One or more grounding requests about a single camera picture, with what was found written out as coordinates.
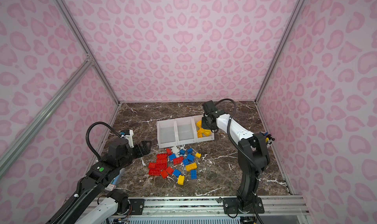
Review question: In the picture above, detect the yellow lego brick long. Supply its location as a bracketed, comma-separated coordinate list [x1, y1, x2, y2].
[202, 129, 212, 137]

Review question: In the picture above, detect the white three-compartment plastic bin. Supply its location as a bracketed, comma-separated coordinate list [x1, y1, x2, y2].
[157, 115, 215, 148]

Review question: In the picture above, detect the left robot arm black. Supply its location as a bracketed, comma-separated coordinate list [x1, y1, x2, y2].
[46, 121, 152, 224]

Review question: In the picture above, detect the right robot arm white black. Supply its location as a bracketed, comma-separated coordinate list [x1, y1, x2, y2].
[201, 99, 273, 215]

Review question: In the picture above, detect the red lego brick pile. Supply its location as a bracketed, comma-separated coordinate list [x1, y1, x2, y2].
[148, 148, 185, 179]

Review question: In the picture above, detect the blue lego brick left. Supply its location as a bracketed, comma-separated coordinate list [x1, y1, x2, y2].
[172, 170, 182, 177]

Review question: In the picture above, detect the blue lego brick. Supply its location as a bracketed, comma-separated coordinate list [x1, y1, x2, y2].
[172, 170, 182, 177]
[190, 170, 197, 179]

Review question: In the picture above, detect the clear pack of markers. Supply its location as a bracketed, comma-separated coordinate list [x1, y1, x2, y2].
[105, 169, 125, 192]

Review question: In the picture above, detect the yellow lego brick center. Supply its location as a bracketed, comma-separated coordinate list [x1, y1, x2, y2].
[185, 163, 197, 172]

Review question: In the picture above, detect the yellow lego brick front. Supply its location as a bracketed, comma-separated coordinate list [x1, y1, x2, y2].
[177, 175, 185, 186]

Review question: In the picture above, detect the blue lego brick front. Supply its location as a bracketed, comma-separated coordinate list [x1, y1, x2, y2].
[190, 170, 197, 179]

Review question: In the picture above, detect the pink cup of markers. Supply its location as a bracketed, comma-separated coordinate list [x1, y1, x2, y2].
[260, 132, 275, 145]

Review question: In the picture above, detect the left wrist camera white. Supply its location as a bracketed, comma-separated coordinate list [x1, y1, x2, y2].
[120, 129, 134, 148]

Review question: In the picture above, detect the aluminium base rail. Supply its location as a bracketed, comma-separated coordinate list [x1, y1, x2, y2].
[58, 196, 310, 224]

